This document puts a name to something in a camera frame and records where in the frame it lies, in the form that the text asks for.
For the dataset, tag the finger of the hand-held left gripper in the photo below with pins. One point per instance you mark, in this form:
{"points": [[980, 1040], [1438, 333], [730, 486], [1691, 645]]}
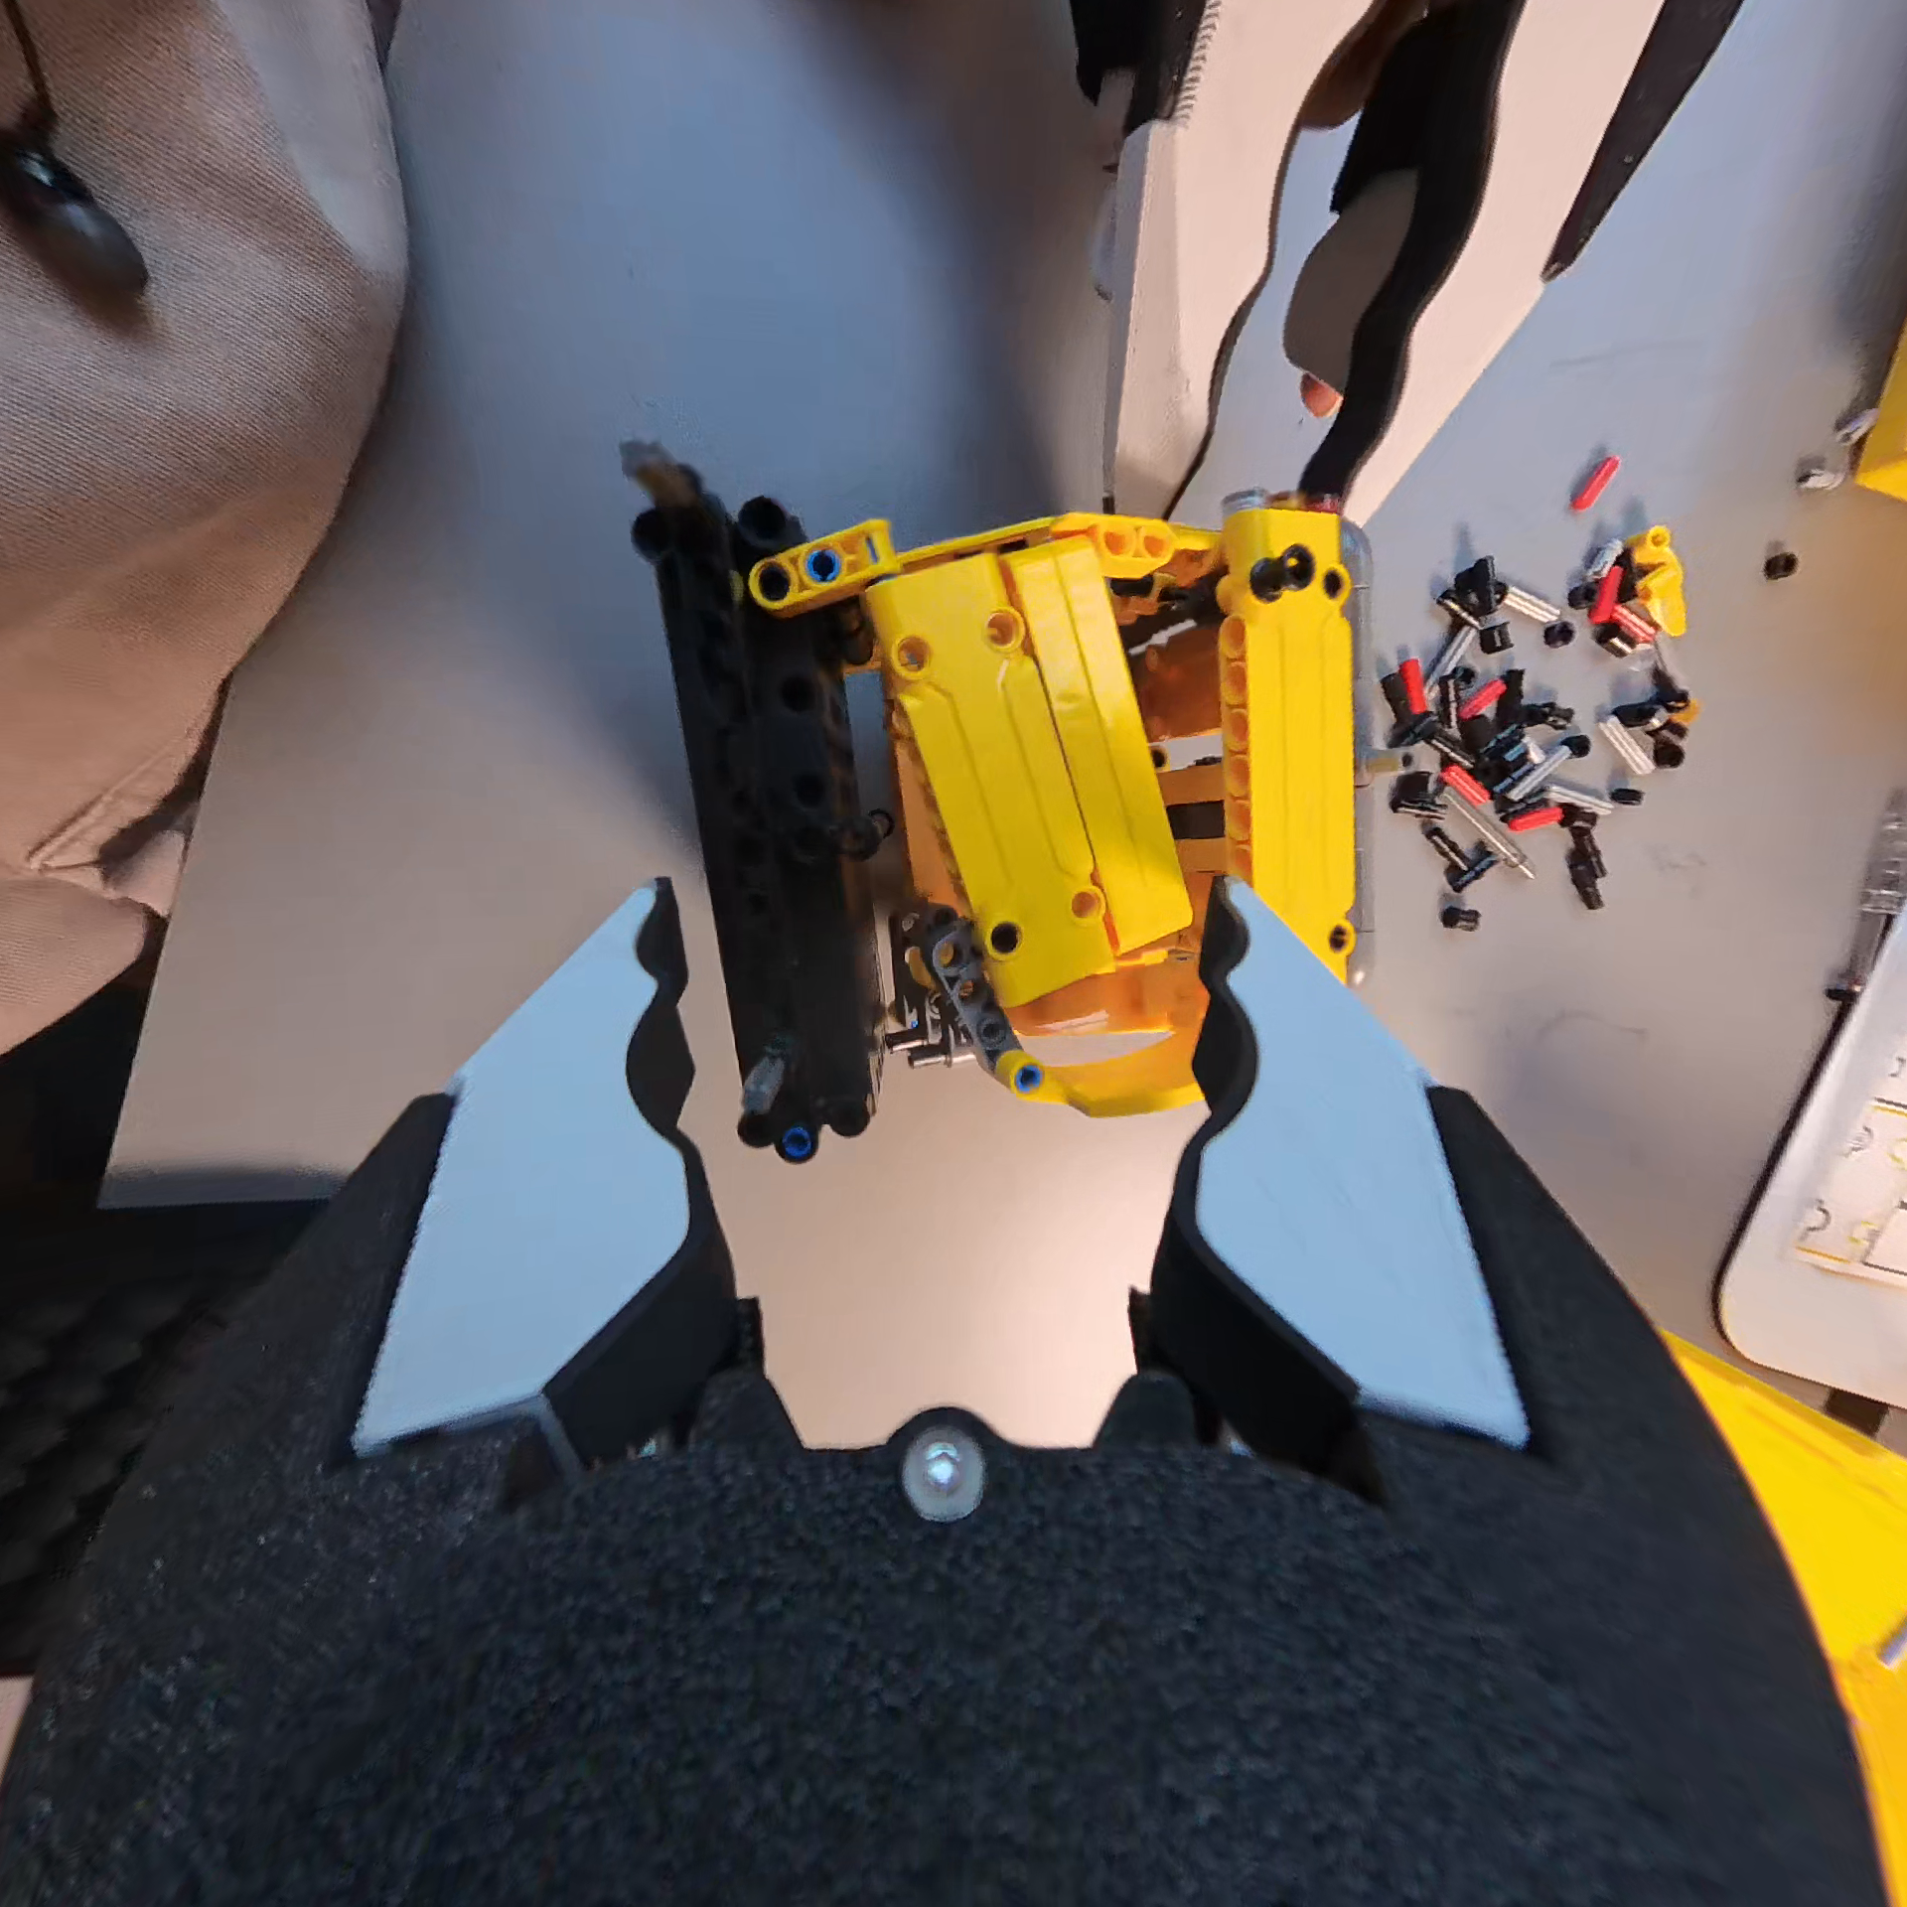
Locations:
{"points": [[1533, 150], [1162, 296]]}

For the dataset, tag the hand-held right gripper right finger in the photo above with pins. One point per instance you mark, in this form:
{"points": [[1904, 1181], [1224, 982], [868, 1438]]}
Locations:
{"points": [[1338, 1191]]}

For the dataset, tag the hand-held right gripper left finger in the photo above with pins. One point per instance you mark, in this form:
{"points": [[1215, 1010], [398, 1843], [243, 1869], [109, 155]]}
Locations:
{"points": [[552, 1191]]}

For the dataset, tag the yellow toy brick vehicle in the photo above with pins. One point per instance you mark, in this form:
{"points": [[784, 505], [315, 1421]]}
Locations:
{"points": [[968, 711]]}

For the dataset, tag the white desk stand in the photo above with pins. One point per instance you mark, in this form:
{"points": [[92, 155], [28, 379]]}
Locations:
{"points": [[1791, 1313]]}

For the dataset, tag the person's left hand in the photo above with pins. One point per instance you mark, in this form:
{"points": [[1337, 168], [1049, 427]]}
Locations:
{"points": [[1338, 296]]}

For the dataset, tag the pair of small grey connectors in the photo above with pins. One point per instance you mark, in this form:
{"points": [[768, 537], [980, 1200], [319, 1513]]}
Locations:
{"points": [[1817, 477]]}

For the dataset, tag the yellow plastic bin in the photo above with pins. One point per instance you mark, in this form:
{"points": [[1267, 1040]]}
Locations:
{"points": [[1833, 1563], [1885, 433]]}

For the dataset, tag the pile of small brick pins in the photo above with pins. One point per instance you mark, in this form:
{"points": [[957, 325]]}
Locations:
{"points": [[1519, 745]]}

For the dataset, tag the black textured pad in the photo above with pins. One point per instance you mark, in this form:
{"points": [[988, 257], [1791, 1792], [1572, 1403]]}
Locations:
{"points": [[87, 1416]]}

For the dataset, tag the clear pen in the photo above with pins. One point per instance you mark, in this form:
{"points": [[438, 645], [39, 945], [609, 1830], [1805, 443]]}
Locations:
{"points": [[1878, 906]]}

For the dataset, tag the beige printed sweatshirt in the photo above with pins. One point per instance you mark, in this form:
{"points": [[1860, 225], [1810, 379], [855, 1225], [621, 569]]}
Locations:
{"points": [[179, 523]]}

